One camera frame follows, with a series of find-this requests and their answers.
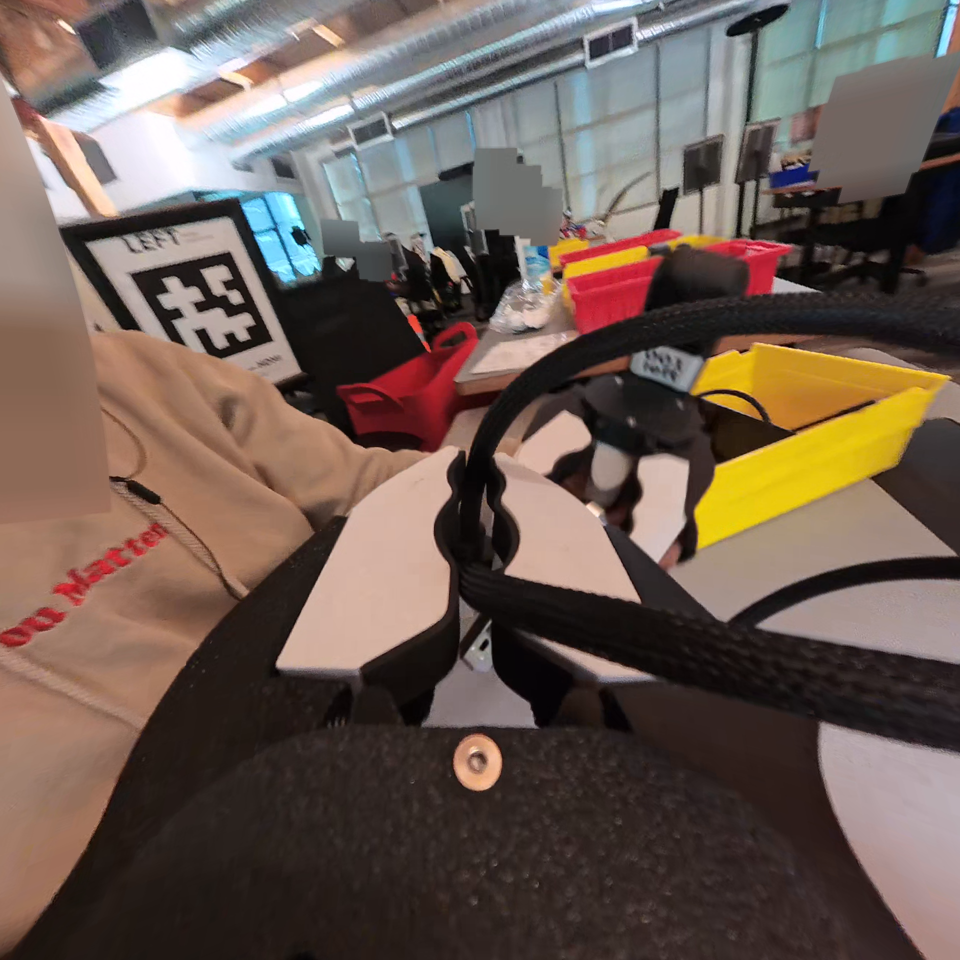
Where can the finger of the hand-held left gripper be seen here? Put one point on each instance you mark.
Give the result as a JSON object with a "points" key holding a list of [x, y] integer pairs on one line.
{"points": [[611, 480]]}

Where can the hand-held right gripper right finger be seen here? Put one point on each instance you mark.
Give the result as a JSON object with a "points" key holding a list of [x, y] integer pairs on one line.
{"points": [[570, 540]]}

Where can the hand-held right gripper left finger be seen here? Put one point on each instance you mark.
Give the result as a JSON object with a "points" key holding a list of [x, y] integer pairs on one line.
{"points": [[375, 585]]}

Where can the yellow storage bin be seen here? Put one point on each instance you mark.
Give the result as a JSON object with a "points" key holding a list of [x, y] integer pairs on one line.
{"points": [[600, 262], [825, 450]]}

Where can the person's left forearm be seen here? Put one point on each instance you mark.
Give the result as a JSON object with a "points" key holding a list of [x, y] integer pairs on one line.
{"points": [[300, 450]]}

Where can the black bin divider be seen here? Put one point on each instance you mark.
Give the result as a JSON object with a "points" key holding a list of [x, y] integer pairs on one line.
{"points": [[750, 435]]}

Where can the large red storage bin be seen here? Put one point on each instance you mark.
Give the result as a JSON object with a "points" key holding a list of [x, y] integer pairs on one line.
{"points": [[607, 300]]}

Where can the grey side table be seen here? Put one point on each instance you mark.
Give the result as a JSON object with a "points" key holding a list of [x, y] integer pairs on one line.
{"points": [[510, 360]]}

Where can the crumpled clear plastic bag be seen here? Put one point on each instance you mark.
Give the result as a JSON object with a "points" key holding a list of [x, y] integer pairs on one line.
{"points": [[521, 311]]}

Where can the red bag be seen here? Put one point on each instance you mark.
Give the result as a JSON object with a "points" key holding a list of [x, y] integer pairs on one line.
{"points": [[405, 405]]}

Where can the black office chair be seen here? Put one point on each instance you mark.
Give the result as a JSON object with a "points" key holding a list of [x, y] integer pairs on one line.
{"points": [[352, 337]]}

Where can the tablet on floor stand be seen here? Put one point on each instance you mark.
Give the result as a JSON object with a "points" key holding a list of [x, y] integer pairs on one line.
{"points": [[756, 150], [702, 161]]}

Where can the wooden top desk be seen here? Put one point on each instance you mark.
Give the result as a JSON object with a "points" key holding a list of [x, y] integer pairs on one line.
{"points": [[795, 191]]}

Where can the person's torso in beige hoodie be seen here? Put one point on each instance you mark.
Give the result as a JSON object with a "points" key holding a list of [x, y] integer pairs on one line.
{"points": [[90, 675]]}

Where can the framed black white marker sign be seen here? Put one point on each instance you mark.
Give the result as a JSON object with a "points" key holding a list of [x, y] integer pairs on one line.
{"points": [[187, 300]]}

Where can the blue jacket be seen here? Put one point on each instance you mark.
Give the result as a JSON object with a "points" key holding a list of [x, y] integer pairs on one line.
{"points": [[943, 180]]}

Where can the black floor lamp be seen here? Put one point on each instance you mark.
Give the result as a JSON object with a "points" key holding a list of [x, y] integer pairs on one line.
{"points": [[754, 19]]}

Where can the ceiling air vent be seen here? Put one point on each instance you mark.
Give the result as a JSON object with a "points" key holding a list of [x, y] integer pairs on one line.
{"points": [[120, 30]]}

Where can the silver ventilation duct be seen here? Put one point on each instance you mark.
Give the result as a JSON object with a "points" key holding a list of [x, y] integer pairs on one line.
{"points": [[450, 82], [300, 45]]}

